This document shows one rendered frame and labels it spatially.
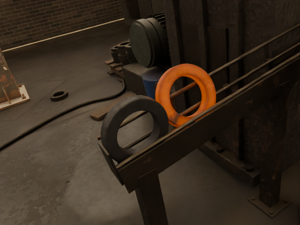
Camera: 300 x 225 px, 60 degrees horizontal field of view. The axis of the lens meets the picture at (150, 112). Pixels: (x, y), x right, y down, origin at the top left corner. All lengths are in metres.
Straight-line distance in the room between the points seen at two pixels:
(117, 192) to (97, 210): 0.14
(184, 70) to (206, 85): 0.09
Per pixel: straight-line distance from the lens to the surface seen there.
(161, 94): 0.71
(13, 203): 1.71
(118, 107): 0.62
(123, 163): 0.66
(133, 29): 2.13
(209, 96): 0.78
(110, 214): 1.37
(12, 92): 3.17
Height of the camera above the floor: 1.00
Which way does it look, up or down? 28 degrees down
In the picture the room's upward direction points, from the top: 11 degrees counter-clockwise
